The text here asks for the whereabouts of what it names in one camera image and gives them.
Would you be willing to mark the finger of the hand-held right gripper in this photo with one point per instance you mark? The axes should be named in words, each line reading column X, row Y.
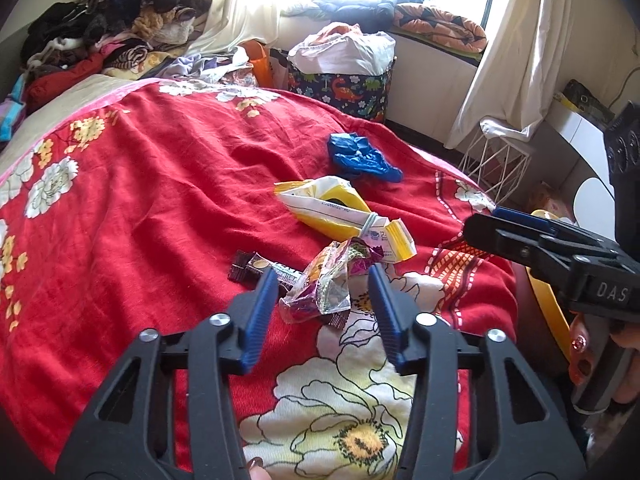
column 500, row 237
column 522, row 217

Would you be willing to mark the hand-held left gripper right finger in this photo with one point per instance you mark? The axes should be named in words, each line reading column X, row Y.
column 387, row 320

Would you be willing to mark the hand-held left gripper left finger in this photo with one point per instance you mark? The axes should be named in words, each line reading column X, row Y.
column 257, row 320

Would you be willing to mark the clear purple yellow wrapper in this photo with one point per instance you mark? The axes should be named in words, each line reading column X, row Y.
column 325, row 280

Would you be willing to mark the person's right hand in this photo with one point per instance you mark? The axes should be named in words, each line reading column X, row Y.
column 581, row 347

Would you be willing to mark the person's left hand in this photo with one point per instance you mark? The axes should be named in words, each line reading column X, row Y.
column 259, row 471

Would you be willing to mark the beige patterned box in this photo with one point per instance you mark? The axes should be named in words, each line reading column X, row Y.
column 550, row 205

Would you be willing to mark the small brown wrapper piece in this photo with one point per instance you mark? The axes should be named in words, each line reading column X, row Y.
column 337, row 319

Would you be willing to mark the dark brown sachet wrapper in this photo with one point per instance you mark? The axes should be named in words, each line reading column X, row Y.
column 252, row 267

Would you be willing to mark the white rounded furniture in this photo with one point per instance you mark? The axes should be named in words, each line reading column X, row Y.
column 595, row 200

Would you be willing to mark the white desk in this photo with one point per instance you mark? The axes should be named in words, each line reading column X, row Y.
column 575, row 135

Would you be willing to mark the pale green rubber band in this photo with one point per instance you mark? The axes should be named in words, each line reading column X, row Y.
column 370, row 220

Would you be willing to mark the yellow white packet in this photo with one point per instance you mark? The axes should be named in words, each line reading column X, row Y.
column 340, row 210

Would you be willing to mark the black yellow box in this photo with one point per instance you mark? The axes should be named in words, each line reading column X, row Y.
column 585, row 97

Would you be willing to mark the red floral blanket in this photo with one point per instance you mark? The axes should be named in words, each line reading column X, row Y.
column 150, row 210

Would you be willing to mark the blue plastic bag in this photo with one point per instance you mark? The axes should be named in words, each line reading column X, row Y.
column 357, row 155

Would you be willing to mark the cream curtain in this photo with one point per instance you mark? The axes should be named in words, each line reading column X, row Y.
column 520, row 50
column 240, row 5

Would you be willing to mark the orange patterned quilt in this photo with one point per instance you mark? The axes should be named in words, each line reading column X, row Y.
column 440, row 25

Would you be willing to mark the dinosaur print basket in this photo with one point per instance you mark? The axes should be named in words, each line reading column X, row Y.
column 345, row 90

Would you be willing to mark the pink floral bag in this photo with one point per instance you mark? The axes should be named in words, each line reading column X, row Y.
column 240, row 79

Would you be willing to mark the white plastic bag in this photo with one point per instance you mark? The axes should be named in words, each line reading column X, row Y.
column 340, row 52

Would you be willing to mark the white paper bag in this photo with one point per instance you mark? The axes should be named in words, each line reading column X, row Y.
column 277, row 67

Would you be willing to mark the pale crumpled cloth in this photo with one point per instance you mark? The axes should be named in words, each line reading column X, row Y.
column 200, row 67

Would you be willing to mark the orange bag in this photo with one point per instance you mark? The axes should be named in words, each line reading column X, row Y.
column 257, row 60

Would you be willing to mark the dark blue jacket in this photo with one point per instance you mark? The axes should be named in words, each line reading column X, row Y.
column 360, row 10

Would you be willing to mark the teal purple cloth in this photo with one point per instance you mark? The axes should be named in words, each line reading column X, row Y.
column 10, row 110

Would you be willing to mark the pile of clothes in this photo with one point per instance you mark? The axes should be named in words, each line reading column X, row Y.
column 125, row 15

